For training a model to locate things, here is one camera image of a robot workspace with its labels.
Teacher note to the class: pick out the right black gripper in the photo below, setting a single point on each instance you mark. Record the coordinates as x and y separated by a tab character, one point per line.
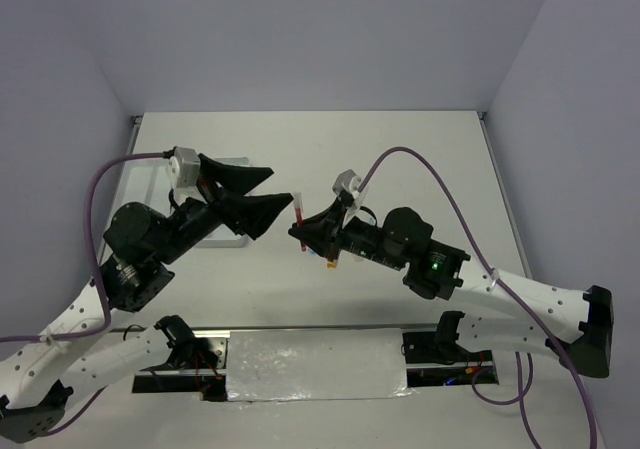
323	232

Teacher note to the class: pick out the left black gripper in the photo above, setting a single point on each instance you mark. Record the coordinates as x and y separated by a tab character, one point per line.
244	213

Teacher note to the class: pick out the red pen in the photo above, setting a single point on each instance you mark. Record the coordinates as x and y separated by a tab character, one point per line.
298	209

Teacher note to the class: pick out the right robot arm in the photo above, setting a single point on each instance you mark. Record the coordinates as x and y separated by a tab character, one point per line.
493	310

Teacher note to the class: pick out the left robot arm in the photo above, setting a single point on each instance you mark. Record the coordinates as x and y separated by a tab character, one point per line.
61	367

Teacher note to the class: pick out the silver foil panel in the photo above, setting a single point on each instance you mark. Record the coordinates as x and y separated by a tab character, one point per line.
316	365

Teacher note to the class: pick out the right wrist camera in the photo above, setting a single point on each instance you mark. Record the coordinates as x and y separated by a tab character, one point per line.
347	188

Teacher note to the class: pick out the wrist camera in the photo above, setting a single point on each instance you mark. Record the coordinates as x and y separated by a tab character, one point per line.
347	188
183	168

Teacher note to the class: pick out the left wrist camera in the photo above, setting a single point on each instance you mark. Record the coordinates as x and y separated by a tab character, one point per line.
183	168

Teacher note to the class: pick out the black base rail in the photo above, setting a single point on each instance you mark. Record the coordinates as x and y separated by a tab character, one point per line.
425	367

